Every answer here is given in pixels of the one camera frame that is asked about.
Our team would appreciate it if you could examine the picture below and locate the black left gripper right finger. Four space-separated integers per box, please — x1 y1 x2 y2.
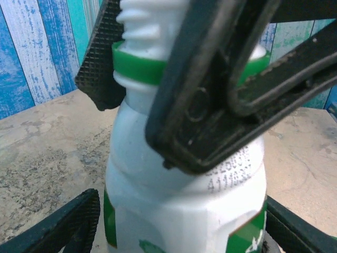
264 197 337 253

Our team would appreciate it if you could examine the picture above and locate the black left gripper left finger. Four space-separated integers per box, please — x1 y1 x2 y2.
0 188 101 253

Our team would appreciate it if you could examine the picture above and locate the white bottle with green label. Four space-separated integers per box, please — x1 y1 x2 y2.
104 0 271 253

